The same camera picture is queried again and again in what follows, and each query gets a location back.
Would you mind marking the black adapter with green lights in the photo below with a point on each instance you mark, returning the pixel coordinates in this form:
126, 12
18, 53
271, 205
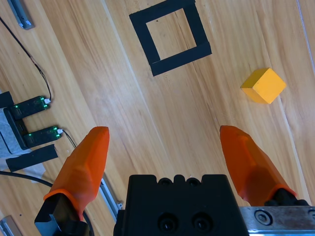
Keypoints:
29, 107
41, 136

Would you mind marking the black tape square outline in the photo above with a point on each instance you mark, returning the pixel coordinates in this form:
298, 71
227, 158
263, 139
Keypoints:
145, 41

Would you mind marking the translucent masking tape piece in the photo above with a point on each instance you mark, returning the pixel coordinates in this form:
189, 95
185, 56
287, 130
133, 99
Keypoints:
37, 172

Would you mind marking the aluminium rail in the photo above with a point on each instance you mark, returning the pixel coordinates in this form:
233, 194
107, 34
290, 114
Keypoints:
21, 14
7, 226
110, 199

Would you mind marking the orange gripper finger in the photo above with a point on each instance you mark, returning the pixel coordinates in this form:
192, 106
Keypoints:
81, 169
253, 169

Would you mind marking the black usb hub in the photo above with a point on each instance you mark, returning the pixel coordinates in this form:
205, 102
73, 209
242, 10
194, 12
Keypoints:
14, 130

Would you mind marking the yellow wooden block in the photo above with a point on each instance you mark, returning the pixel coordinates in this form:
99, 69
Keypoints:
267, 86

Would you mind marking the long black tape strip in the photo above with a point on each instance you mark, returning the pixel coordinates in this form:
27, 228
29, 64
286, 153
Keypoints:
32, 157

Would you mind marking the USB hub with green lights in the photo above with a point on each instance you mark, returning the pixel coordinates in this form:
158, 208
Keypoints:
5, 140

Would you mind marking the small black tape piece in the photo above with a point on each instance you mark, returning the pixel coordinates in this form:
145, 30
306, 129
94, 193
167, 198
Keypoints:
5, 99

